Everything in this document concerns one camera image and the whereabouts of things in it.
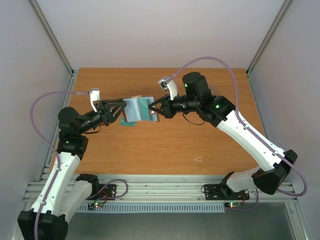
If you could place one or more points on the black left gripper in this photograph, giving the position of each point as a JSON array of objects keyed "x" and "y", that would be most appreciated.
[{"x": 103, "y": 106}]

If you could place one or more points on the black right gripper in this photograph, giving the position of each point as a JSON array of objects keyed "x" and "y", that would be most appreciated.
[{"x": 167, "y": 106}]

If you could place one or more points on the teal credit card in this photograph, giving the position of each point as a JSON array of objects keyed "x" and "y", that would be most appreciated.
[
  {"x": 145, "y": 113},
  {"x": 123, "y": 122}
]

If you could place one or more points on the brown leather card holder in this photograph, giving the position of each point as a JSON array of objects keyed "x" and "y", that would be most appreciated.
[{"x": 137, "y": 109}]

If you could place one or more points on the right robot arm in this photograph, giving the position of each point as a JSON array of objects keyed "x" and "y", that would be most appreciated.
[{"x": 274, "y": 163}]

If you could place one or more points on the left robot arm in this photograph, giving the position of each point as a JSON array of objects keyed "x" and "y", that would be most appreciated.
[{"x": 51, "y": 213}]

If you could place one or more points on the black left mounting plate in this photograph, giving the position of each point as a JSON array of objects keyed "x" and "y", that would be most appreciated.
[{"x": 108, "y": 192}]

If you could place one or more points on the black mounting plate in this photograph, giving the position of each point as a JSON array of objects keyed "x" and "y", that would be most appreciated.
[
  {"x": 108, "y": 192},
  {"x": 219, "y": 192}
]

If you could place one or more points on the left controller board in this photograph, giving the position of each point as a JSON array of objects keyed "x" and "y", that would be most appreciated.
[{"x": 95, "y": 206}]

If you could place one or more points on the controller board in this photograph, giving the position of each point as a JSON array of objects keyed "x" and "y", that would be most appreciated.
[
  {"x": 95, "y": 206},
  {"x": 233, "y": 205}
]

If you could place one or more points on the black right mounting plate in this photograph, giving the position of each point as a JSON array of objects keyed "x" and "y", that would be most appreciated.
[{"x": 219, "y": 192}]

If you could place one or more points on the right controller board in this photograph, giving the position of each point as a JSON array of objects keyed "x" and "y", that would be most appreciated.
[{"x": 233, "y": 205}]

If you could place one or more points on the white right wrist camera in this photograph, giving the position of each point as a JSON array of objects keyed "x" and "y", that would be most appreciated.
[{"x": 167, "y": 84}]

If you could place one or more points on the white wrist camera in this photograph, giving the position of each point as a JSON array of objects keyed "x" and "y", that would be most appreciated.
[
  {"x": 167, "y": 84},
  {"x": 94, "y": 96}
]

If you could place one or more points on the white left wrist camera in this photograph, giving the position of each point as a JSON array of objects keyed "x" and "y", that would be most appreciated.
[{"x": 94, "y": 96}]

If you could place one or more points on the aluminium frame post left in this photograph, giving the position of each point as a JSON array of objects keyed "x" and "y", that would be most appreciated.
[{"x": 46, "y": 26}]

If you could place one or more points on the aluminium frame post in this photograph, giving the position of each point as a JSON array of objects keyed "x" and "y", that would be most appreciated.
[
  {"x": 46, "y": 26},
  {"x": 285, "y": 6}
]

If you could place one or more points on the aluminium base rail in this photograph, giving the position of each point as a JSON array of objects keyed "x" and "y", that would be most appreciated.
[{"x": 151, "y": 188}]

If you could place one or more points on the grey slotted cable duct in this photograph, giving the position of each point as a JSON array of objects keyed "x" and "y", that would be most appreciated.
[{"x": 143, "y": 208}]

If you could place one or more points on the aluminium frame post right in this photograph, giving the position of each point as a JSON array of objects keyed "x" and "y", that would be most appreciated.
[{"x": 285, "y": 6}]

